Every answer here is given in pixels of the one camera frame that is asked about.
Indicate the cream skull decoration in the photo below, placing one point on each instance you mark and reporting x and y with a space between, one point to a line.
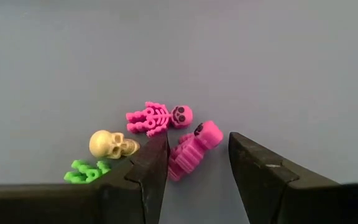
109 144

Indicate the green bone decoration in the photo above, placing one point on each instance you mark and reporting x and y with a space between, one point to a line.
85 172

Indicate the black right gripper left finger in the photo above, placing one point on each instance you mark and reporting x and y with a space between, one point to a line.
120 199

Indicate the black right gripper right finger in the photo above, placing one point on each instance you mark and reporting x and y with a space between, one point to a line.
284 199

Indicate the pink bone decoration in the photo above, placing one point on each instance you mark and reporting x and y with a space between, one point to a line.
191 152
158 118

